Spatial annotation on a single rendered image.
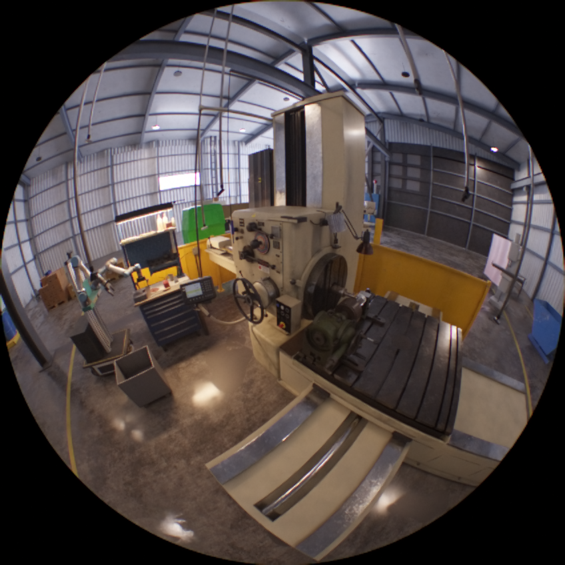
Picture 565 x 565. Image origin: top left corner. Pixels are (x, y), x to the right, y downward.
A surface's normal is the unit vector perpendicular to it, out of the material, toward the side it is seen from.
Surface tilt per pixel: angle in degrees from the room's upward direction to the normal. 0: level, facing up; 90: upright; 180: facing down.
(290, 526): 0
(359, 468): 0
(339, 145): 90
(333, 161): 90
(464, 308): 90
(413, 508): 0
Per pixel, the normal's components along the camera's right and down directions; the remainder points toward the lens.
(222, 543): -0.01, -0.89
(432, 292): -0.71, 0.33
